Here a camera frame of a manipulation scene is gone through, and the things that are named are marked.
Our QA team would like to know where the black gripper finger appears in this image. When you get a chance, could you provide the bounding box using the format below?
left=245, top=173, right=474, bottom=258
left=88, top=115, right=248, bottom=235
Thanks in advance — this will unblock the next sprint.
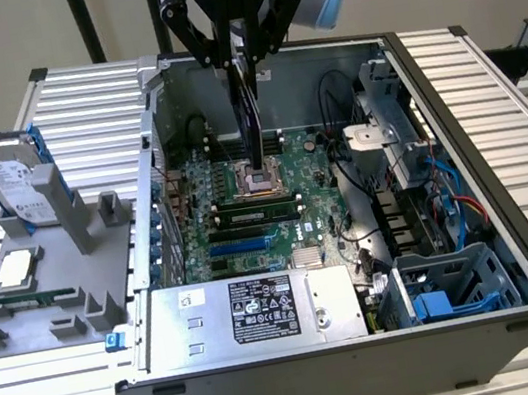
left=237, top=0, right=304, bottom=65
left=157, top=0, right=238, bottom=80

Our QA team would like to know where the green graphics card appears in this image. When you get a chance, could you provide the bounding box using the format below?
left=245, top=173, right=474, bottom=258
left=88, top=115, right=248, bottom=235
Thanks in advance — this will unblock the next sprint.
left=215, top=16, right=275, bottom=176

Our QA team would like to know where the black stand pole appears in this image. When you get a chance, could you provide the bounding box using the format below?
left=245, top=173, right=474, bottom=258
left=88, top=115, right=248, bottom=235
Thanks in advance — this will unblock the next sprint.
left=63, top=0, right=108, bottom=68
left=144, top=0, right=176, bottom=58

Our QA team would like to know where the CPU socket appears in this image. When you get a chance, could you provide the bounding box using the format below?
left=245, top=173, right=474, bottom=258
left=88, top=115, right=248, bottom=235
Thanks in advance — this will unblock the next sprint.
left=230, top=152, right=287, bottom=201

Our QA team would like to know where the green motherboard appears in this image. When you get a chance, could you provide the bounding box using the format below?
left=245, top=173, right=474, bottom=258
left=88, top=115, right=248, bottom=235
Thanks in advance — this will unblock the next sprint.
left=161, top=117, right=372, bottom=293

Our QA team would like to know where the installed RAM stick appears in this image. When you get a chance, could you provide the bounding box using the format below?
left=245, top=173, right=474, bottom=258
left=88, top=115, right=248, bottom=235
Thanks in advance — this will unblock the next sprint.
left=219, top=203, right=299, bottom=230

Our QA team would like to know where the blue expansion slot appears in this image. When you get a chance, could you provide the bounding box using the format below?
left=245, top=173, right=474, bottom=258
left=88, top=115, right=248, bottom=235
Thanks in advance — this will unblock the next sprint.
left=207, top=233, right=274, bottom=260

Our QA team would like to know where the small silver heatsink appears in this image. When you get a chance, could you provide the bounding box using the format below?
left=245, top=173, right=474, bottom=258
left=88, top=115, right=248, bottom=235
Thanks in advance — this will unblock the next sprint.
left=291, top=243, right=328, bottom=272

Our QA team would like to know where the hard disk in blue carrier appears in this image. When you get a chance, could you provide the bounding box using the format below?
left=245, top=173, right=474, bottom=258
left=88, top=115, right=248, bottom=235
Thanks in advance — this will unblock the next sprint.
left=0, top=111, right=77, bottom=238

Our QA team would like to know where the black box beside table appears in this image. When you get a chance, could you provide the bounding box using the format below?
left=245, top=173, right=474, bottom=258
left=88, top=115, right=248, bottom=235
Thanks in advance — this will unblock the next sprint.
left=482, top=42, right=528, bottom=85

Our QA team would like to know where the grey parts rack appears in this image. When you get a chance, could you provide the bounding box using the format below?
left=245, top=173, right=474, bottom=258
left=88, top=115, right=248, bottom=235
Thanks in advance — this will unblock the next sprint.
left=0, top=148, right=159, bottom=359

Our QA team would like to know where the silver power supply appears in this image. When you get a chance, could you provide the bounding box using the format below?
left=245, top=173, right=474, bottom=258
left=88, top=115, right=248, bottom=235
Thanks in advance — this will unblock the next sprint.
left=135, top=256, right=370, bottom=375

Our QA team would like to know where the silver CPU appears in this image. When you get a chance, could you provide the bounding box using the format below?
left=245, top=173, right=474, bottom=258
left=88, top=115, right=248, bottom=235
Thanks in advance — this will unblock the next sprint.
left=0, top=247, right=39, bottom=292

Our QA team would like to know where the loose green RAM stick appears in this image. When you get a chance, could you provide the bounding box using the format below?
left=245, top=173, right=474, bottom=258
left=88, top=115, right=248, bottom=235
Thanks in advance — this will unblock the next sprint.
left=0, top=284, right=79, bottom=311

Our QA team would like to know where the grey disk bay cage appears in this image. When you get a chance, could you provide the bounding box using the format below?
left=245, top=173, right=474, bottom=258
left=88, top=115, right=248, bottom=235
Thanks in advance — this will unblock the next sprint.
left=370, top=236, right=525, bottom=334

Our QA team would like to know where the blue case latch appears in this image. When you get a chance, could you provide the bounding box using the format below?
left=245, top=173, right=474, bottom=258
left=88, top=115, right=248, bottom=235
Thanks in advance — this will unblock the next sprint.
left=102, top=328, right=129, bottom=354

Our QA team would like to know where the blue connector block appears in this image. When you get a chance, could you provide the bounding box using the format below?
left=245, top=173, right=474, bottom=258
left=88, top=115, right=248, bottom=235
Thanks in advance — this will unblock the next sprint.
left=410, top=290, right=456, bottom=326

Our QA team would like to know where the open grey PC case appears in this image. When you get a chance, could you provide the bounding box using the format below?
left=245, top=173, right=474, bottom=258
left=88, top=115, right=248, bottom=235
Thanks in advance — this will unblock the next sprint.
left=62, top=0, right=528, bottom=395

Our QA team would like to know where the black looped wire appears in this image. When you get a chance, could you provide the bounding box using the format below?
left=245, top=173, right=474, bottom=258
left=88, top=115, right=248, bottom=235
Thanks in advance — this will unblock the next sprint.
left=312, top=65, right=368, bottom=167

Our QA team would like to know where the metal drive bay bracket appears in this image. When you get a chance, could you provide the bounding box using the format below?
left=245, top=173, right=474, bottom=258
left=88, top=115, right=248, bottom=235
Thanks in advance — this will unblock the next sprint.
left=330, top=50, right=445, bottom=199

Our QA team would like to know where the blue data wire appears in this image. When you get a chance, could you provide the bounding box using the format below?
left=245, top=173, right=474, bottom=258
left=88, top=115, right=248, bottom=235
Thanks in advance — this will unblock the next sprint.
left=421, top=148, right=479, bottom=256

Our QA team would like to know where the red wire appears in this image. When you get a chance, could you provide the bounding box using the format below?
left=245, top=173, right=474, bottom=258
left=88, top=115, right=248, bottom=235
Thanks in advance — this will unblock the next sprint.
left=451, top=190, right=490, bottom=228

